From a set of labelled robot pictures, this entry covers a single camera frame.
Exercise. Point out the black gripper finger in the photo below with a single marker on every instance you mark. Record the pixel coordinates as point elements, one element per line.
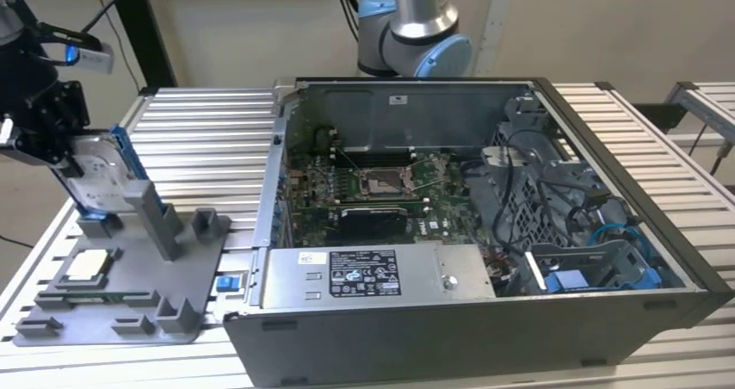
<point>69,163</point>

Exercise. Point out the hard disk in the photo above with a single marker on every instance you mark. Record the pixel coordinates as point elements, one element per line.
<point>103,178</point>

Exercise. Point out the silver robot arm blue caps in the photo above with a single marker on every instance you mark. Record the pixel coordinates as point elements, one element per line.
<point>424,10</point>

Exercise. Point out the blue carrier in disk bay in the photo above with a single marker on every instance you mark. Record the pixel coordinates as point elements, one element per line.
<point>566,281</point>

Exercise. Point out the grey disk bay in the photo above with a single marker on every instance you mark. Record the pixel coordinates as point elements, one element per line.
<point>608,268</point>

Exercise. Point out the silver CPU chip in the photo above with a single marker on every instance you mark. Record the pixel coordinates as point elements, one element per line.
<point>88,264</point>

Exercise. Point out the grey parts rack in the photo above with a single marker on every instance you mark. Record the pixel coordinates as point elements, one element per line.
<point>143,277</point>

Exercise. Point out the blue case latch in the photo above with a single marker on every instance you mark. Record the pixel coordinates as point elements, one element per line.
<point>227,284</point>

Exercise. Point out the silver power supply unit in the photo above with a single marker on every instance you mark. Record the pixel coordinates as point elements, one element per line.
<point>287,277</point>

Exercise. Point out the black RAM slots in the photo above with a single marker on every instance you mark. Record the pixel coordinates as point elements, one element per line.
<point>367,153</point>

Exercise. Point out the black graphics card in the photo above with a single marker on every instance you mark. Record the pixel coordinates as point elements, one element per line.
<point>372,224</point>

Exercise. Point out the CPU socket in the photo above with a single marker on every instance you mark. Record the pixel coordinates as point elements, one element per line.
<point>386,183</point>

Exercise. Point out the green motherboard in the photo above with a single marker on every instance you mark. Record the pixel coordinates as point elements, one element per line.
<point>442,217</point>

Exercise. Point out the silver thumb screw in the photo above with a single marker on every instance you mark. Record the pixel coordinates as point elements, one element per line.
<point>451,281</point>

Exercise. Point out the open dark grey PC case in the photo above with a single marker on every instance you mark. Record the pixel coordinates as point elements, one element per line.
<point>459,341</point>

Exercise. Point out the grey perforated drive cage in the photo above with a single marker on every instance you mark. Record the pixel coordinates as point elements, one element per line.
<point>528,217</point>

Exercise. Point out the metal slat side table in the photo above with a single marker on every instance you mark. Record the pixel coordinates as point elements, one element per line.
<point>708,100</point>

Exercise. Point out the black upright post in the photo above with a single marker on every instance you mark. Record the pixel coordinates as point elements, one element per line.
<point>145,32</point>

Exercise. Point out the black bracket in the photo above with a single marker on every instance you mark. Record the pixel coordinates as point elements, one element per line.
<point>660,115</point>

